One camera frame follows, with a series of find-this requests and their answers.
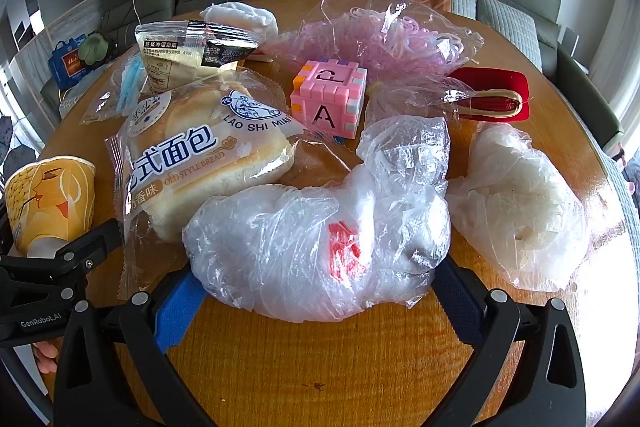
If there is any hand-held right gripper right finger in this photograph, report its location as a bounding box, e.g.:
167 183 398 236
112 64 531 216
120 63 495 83
434 254 588 427

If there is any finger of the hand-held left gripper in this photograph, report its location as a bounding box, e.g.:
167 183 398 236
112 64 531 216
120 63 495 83
0 219 124 313

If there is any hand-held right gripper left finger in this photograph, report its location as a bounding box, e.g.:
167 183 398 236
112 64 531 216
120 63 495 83
52 266 218 427

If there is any yellow paper cup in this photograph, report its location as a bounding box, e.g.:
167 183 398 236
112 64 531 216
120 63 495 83
5 156 97 258

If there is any white plastic bag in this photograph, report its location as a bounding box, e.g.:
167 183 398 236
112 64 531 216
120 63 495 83
446 123 592 293

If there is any clear plastic bag red print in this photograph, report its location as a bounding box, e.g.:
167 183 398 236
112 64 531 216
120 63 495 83
182 116 452 324

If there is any pink toy block cube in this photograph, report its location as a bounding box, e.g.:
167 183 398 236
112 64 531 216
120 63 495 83
291 59 368 142

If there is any person's left hand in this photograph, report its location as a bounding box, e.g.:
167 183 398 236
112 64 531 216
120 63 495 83
32 340 60 376

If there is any packaged bread bun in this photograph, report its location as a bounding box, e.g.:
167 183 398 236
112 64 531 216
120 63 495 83
105 67 309 304

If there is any bag of blue clothes pegs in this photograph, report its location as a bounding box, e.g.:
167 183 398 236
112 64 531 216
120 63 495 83
80 49 166 126

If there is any blue shopping bag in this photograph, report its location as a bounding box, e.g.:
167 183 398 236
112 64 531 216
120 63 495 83
48 34 89 90

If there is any green hat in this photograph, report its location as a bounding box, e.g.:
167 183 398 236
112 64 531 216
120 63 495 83
80 32 111 66

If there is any clear sandwich packet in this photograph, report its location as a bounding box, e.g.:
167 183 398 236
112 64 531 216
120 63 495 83
136 19 266 96

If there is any clear bag with red item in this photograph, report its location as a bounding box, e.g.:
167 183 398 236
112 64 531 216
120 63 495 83
447 67 531 122

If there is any white sock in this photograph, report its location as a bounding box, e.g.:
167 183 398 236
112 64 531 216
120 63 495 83
200 2 279 44

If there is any bag of pink rubber bands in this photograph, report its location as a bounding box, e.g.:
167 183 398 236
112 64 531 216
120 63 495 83
265 0 486 124

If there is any wide grey quilted cushion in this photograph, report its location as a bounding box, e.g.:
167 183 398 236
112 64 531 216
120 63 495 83
472 0 544 70

